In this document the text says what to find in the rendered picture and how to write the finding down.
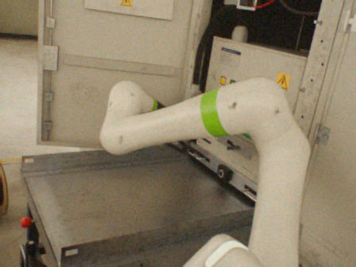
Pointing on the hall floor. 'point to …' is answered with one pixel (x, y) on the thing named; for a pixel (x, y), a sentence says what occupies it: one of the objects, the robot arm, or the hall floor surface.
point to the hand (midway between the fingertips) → (199, 144)
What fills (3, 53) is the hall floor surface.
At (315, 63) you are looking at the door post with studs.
